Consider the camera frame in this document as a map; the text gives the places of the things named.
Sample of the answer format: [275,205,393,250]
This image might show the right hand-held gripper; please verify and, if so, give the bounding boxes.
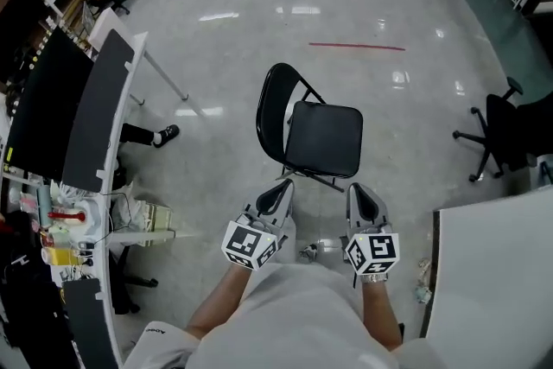
[344,181,401,277]

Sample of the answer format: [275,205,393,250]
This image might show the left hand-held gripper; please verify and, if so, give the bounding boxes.
[220,178,296,272]

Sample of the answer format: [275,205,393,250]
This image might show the black folding chair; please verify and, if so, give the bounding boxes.
[255,62,365,194]

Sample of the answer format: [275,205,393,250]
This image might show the person's left forearm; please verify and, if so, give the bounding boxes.
[185,264,252,339]

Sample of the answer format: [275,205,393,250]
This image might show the person's right forearm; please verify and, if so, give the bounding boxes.
[359,281,404,352]

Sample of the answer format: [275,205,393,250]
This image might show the person's light grey trousers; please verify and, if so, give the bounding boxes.
[274,213,303,270]

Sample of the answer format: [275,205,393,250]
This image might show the person's right shoe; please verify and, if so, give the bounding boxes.
[298,244,321,264]

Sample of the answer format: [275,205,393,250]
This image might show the pale crumpled floor object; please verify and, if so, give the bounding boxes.
[413,257,434,305]

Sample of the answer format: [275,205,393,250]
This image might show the striped paper bag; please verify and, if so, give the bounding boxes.
[133,198,175,248]

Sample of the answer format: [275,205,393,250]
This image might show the person's white shirt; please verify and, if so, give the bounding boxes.
[123,262,447,369]

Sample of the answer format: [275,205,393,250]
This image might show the white plastic bag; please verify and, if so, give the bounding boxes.
[110,181,144,231]

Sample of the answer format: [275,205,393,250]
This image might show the dark grey divider panel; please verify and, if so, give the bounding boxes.
[62,277,121,369]
[62,29,136,194]

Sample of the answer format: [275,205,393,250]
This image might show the white desk fan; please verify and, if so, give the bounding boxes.
[50,180,94,208]

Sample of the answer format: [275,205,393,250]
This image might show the white long desk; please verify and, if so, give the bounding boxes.
[0,31,208,369]

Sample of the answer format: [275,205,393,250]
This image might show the yellow bottle on desk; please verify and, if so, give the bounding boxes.
[41,245,86,268]

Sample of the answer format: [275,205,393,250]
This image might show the pale green pouch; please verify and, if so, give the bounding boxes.
[36,185,54,230]

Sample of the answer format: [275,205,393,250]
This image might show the black monitor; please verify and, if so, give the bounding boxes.
[0,283,82,369]
[3,26,95,183]

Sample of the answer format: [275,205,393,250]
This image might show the white rectangular box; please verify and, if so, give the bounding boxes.
[87,7,130,54]

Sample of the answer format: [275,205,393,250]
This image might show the black garment with white logo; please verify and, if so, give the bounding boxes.
[0,211,49,286]

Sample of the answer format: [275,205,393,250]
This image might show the red handled tool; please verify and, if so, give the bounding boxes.
[47,208,88,226]

